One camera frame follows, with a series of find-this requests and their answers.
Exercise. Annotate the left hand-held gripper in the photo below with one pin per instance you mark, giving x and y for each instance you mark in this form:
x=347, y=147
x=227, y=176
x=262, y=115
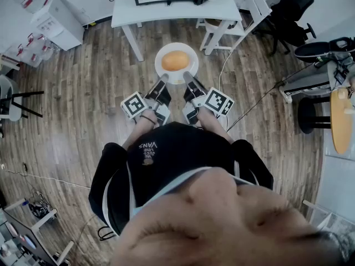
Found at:
x=134, y=105

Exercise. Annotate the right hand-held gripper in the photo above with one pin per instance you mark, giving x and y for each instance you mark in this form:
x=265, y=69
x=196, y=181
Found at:
x=217, y=100

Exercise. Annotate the orange bread bun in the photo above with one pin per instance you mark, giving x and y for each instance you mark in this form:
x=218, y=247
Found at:
x=175, y=61

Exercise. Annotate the white round plate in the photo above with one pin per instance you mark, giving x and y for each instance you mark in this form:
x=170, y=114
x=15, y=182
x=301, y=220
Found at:
x=173, y=46

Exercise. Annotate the person's left forearm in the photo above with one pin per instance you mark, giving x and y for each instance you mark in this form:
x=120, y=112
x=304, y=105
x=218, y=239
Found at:
x=141, y=130

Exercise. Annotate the person's right forearm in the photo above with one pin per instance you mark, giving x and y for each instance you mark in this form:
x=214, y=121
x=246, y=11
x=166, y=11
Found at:
x=213, y=126

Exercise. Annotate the black wristband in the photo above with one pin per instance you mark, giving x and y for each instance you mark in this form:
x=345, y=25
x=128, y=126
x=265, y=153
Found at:
x=148, y=119

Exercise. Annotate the white stool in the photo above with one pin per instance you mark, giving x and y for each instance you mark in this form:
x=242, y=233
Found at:
x=215, y=39

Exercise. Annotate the white table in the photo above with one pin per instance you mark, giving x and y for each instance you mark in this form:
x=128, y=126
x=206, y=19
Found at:
x=166, y=11

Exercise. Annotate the person's black t-shirt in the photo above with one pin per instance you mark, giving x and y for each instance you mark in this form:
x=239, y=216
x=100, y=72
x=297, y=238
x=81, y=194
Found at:
x=180, y=154

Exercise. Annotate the white cabinet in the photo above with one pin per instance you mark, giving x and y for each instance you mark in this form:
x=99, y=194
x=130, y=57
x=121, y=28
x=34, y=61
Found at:
x=63, y=29

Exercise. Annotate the black round table base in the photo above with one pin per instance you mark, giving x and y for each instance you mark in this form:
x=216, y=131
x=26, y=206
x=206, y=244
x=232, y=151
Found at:
x=306, y=115

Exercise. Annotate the black office chair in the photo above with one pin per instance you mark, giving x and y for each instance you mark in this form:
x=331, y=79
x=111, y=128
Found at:
x=291, y=7

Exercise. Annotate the pack of clear bottles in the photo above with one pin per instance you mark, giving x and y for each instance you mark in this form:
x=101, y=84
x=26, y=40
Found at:
x=33, y=54

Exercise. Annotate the white chair with black legs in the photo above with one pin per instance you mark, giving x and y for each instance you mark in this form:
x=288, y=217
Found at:
x=8, y=87

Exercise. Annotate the person's face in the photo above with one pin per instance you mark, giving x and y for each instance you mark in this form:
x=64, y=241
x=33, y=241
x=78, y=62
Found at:
x=222, y=231

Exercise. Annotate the round wooden table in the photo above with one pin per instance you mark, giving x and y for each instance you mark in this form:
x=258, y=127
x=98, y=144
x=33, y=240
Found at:
x=341, y=120

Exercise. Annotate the grey desk with white legs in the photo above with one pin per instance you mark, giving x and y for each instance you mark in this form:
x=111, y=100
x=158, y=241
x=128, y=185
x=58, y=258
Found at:
x=19, y=226

